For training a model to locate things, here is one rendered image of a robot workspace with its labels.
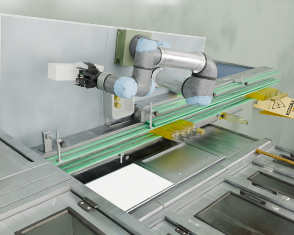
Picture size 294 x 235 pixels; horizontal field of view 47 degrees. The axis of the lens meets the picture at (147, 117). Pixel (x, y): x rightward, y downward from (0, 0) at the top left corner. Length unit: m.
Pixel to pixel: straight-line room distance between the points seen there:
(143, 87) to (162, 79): 0.52
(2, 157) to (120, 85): 0.56
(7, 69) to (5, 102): 0.16
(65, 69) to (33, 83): 0.38
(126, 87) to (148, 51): 0.17
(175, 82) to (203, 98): 0.21
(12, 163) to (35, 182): 0.20
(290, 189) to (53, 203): 1.36
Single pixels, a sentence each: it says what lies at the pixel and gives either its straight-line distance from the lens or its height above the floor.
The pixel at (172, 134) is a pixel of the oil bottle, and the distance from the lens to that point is 2.08.
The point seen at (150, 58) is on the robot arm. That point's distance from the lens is 1.29.
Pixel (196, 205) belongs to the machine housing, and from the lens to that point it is 1.78.
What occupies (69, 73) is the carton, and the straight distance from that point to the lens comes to 1.45.
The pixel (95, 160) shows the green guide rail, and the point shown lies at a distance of 1.88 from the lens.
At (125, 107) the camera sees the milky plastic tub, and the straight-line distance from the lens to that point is 2.16.
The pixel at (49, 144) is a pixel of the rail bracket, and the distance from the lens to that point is 1.79.
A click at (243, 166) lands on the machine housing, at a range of 2.19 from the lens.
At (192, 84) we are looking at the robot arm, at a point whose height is 1.39.
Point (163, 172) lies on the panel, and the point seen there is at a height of 1.19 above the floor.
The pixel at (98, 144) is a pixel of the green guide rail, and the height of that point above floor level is 0.92.
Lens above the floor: 2.30
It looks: 41 degrees down
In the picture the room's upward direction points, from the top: 110 degrees clockwise
